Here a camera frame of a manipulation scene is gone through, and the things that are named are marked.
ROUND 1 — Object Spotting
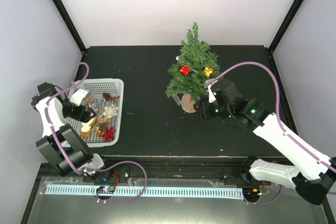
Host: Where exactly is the gold gift box ornament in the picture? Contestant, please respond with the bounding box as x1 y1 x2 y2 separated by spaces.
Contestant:
203 66 214 78

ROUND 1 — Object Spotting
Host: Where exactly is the red gift box ornament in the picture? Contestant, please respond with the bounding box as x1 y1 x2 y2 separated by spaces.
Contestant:
180 65 190 76

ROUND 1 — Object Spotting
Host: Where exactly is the small green christmas tree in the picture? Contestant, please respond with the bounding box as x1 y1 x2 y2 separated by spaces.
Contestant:
165 22 221 101

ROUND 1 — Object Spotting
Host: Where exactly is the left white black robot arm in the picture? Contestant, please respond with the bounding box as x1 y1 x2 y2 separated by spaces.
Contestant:
31 82 113 182

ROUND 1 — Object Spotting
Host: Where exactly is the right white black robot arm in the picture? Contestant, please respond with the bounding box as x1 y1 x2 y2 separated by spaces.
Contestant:
198 79 335 205

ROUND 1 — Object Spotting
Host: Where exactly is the terracotta tree pot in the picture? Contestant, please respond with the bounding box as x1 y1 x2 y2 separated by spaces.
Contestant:
181 94 197 113

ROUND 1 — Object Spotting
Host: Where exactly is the wooden slice ornament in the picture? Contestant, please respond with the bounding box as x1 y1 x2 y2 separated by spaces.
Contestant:
80 117 96 137

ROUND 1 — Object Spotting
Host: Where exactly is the white snowflake ornament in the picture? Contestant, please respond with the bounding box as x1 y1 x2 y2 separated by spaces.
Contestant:
102 105 119 118

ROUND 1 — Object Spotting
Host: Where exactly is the pine cone ornament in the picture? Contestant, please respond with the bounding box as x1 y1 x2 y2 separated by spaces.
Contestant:
102 92 112 101

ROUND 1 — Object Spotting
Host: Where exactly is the white plastic basket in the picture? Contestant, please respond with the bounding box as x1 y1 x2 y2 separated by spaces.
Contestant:
69 78 124 147

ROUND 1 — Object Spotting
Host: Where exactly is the red snowflake ornament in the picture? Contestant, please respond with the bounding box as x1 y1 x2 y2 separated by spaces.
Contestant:
99 126 116 143

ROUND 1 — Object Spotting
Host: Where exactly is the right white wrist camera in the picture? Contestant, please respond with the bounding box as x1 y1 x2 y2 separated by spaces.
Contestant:
203 78 217 103

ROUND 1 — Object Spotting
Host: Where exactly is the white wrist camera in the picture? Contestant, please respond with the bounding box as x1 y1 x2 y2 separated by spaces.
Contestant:
69 89 89 106
203 78 217 103

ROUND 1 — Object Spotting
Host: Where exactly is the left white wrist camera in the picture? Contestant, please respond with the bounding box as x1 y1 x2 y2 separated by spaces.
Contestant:
69 89 89 106

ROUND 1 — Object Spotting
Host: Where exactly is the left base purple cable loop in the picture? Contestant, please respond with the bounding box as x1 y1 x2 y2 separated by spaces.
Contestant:
94 160 148 204

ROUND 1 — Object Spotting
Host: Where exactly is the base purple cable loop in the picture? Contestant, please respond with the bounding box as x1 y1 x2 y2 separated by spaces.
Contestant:
243 179 284 206
94 160 148 204

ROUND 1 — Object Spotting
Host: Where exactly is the light blue slotted cable duct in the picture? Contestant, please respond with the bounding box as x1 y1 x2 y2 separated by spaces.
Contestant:
45 184 244 200

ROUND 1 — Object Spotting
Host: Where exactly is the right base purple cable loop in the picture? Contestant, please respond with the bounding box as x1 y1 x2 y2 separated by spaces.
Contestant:
243 179 284 206

